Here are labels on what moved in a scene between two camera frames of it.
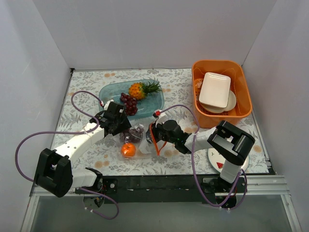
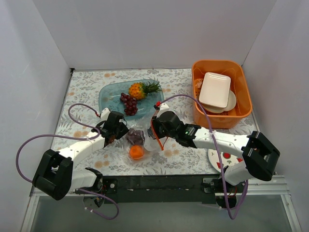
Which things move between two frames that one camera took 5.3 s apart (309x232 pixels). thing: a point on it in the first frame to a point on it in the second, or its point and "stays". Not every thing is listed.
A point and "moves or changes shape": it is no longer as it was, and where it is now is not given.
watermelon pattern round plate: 217,160 stays
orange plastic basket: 220,92 stays
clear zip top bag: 133,142 moves or changes shape
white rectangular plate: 215,90 stays
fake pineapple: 140,91 stays
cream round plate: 231,104 stays
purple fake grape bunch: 132,135 moves or changes shape
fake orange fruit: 128,150 to 136,152
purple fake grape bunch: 130,104 stays
